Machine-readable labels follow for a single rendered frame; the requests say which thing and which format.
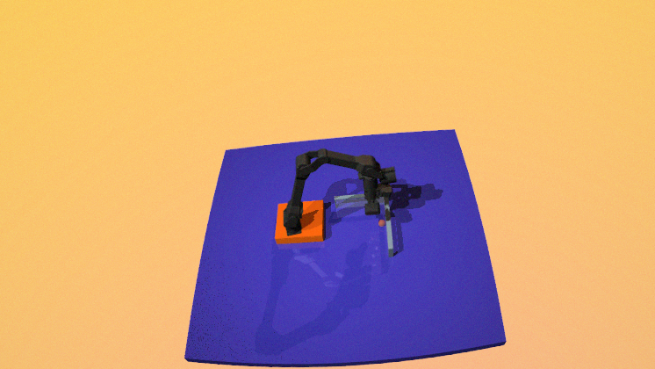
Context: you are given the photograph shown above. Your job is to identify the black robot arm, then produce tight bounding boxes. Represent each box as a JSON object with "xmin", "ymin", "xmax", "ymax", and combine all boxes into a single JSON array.
[{"xmin": 284, "ymin": 148, "xmax": 396, "ymax": 236}]

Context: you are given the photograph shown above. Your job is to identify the clear low corner walls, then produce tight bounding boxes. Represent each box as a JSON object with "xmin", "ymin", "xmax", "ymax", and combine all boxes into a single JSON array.
[{"xmin": 335, "ymin": 196, "xmax": 385, "ymax": 208}]

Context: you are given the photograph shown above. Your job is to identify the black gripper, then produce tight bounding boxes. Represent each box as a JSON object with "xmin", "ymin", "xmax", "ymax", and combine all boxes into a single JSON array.
[{"xmin": 363, "ymin": 185, "xmax": 380, "ymax": 216}]

